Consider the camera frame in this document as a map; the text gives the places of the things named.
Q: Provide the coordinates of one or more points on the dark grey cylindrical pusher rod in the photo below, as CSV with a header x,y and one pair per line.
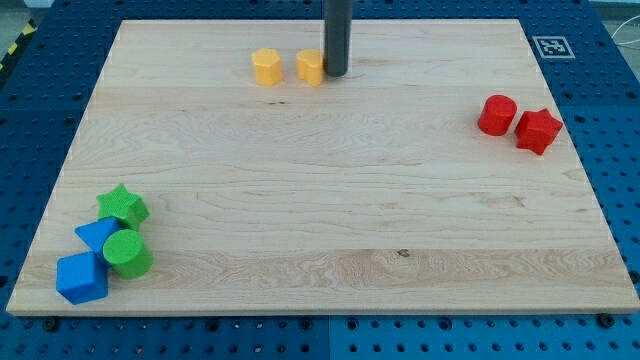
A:
x,y
337,17

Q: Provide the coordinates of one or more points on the red star block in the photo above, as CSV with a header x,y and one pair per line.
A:
x,y
536,130

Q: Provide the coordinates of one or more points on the green star block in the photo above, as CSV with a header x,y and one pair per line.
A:
x,y
127,208

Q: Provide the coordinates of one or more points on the yellow heart block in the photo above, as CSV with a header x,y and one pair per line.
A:
x,y
309,65

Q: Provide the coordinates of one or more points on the yellow hexagon block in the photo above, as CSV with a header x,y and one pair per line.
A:
x,y
267,66

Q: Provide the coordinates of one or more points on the red cylinder block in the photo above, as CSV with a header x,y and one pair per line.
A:
x,y
497,115

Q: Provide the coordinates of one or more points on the light wooden board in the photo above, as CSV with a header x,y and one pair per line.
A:
x,y
374,193

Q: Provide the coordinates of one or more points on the white fiducial marker tag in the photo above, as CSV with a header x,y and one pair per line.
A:
x,y
553,47

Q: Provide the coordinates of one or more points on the yellow black hazard tape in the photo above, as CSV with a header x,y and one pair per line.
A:
x,y
16,50

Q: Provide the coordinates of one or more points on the green cylinder block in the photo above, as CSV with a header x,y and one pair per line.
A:
x,y
127,253

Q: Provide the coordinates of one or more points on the blue triangle block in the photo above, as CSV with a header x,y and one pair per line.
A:
x,y
95,235

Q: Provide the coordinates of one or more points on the blue cube block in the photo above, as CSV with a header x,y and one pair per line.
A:
x,y
81,278

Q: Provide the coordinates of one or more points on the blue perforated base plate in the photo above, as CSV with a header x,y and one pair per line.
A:
x,y
46,93

